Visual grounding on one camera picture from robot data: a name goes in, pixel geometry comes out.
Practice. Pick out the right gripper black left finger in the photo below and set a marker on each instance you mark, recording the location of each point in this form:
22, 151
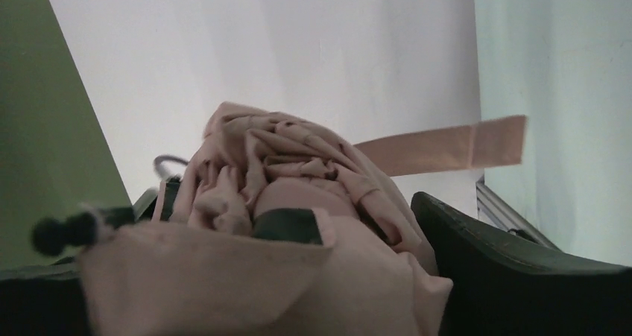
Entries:
48, 299

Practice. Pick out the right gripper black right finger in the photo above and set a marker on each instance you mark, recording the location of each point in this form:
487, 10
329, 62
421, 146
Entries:
506, 285

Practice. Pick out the pink black folding umbrella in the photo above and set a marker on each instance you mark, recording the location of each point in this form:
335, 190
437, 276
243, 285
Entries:
279, 227

